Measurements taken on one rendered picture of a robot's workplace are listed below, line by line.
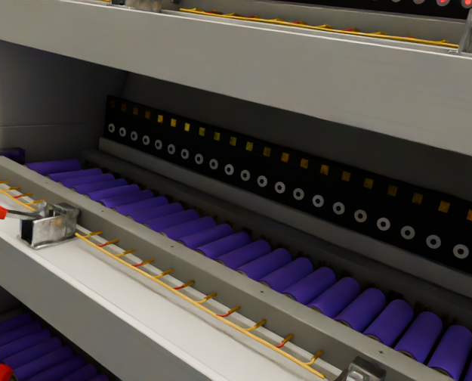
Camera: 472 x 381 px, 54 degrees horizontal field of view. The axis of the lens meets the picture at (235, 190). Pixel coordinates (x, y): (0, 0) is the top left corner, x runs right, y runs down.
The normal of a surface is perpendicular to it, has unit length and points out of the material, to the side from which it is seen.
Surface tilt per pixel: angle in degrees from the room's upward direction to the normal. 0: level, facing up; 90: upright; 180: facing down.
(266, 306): 111
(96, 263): 21
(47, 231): 90
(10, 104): 90
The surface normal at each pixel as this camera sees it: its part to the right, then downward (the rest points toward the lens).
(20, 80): 0.80, 0.30
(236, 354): 0.17, -0.94
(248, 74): -0.59, 0.15
